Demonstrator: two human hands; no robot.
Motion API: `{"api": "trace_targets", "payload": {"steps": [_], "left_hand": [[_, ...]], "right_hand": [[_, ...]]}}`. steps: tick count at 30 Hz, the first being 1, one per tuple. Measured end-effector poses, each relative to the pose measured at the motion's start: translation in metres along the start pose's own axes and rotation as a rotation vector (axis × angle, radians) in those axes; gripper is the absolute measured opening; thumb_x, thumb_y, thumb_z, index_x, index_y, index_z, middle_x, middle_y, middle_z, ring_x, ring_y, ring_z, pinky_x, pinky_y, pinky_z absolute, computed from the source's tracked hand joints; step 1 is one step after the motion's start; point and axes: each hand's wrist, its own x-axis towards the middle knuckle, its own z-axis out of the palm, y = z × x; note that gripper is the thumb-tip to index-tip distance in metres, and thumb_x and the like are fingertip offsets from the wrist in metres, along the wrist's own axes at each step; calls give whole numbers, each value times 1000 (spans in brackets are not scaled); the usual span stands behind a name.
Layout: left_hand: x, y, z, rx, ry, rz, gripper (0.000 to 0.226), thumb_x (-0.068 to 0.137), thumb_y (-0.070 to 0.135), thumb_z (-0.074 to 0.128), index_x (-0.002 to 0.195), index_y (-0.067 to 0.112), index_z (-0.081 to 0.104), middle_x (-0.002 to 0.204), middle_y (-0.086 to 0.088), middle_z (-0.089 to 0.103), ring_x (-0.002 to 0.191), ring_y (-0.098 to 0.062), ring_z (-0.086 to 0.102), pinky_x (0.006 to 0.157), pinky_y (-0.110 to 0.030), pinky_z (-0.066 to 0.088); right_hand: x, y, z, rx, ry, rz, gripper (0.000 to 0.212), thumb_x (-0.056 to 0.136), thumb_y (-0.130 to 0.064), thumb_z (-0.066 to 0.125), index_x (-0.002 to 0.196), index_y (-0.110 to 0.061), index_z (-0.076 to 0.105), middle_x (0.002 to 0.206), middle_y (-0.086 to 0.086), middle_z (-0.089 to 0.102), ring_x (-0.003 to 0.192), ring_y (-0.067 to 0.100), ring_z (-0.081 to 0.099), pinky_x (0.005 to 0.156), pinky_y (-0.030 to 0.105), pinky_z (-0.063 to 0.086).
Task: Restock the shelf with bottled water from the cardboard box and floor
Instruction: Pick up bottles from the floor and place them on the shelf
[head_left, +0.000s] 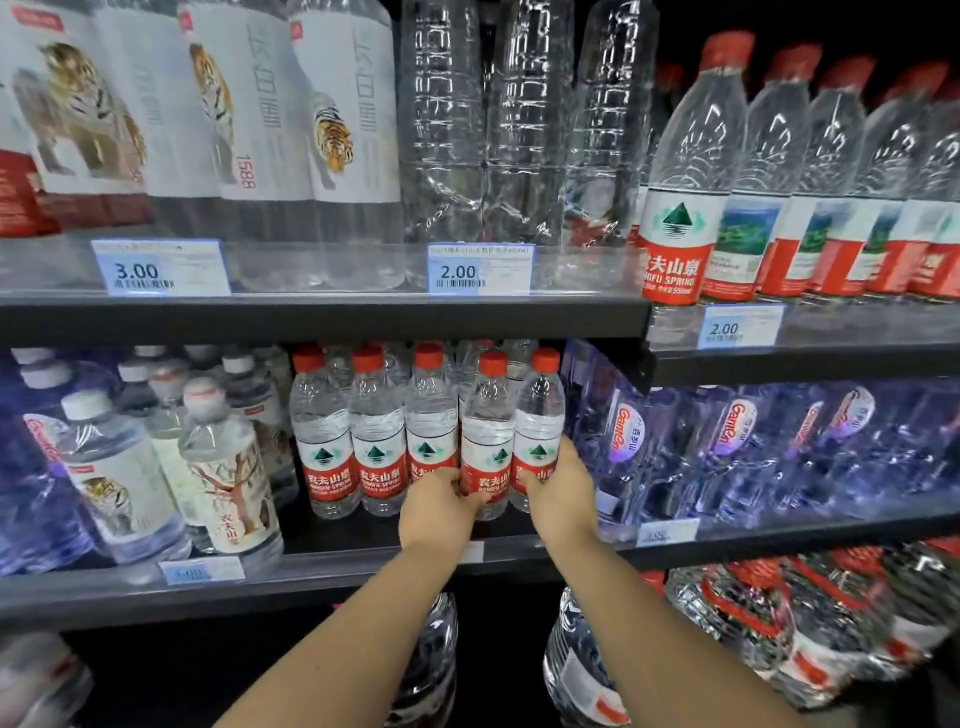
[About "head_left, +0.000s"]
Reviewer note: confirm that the person's left forearm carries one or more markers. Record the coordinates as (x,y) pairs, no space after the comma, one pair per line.
(337,652)

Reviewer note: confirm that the row of red-cap water bottles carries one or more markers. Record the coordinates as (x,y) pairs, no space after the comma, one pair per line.
(375,442)

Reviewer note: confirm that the cluster of white-capped print bottles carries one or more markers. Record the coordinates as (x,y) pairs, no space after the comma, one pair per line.
(225,480)

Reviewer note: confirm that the person's right forearm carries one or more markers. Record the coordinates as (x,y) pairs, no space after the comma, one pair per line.
(660,645)

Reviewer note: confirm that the blue-edged white price tag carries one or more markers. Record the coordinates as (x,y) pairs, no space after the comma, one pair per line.
(161,268)
(481,268)
(741,327)
(668,532)
(472,553)
(202,571)

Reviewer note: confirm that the clear ribbed tall bottle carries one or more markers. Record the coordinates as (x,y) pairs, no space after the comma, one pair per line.
(611,112)
(442,112)
(529,112)

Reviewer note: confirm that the row of red-label large bottles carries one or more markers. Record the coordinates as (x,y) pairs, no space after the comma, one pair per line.
(787,210)
(19,187)

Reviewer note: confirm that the large jugs group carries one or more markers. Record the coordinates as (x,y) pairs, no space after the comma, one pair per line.
(787,622)

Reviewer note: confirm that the person's left hand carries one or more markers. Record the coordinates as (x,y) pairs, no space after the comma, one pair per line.
(439,517)

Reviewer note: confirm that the person's right hand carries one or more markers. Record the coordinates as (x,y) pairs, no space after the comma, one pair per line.
(566,502)

